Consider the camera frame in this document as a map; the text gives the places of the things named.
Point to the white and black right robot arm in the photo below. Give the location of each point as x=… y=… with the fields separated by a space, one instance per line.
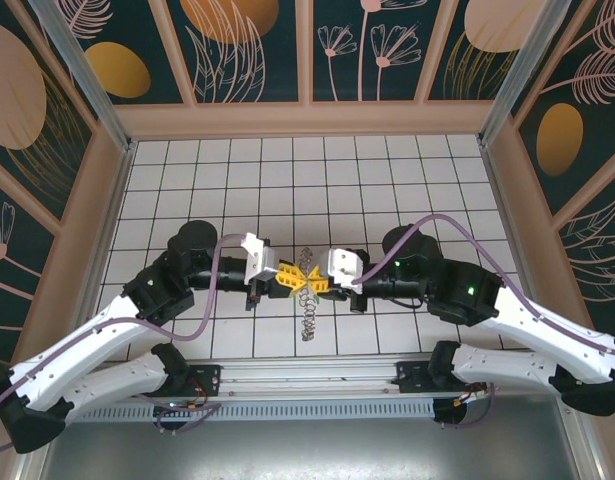
x=537 y=325

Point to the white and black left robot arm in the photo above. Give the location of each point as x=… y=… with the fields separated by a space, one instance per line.
x=102 y=340

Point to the grey metal sheet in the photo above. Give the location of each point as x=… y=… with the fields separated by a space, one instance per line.
x=307 y=450

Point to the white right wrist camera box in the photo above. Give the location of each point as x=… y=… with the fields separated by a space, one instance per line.
x=344 y=267

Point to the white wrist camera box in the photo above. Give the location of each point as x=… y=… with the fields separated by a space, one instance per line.
x=261 y=260
x=344 y=267

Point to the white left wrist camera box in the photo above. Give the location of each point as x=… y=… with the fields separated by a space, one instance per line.
x=261 y=260

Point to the long aluminium base rail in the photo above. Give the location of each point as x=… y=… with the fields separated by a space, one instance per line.
x=307 y=372

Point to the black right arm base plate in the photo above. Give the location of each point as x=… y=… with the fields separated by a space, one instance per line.
x=412 y=377

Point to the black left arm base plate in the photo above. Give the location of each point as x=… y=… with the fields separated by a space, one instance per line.
x=207 y=377

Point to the thin aluminium side rail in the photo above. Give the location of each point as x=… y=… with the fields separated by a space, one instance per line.
x=118 y=200
x=501 y=200

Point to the aluminium corner post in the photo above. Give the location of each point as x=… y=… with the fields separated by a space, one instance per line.
x=522 y=75
x=87 y=75

